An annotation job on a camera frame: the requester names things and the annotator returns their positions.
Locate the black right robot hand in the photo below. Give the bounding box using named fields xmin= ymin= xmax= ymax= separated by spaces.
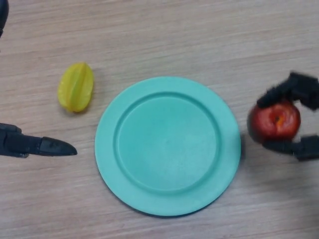
xmin=256 ymin=72 xmax=319 ymax=162

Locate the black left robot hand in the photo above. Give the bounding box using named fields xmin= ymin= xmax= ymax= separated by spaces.
xmin=0 ymin=0 xmax=78 ymax=159

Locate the red apple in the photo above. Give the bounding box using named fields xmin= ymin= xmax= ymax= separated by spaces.
xmin=247 ymin=99 xmax=302 ymax=144

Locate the green round plate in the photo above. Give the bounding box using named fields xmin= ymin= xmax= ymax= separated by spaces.
xmin=94 ymin=76 xmax=242 ymax=217

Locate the yellow starfruit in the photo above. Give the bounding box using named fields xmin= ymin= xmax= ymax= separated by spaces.
xmin=57 ymin=62 xmax=95 ymax=113

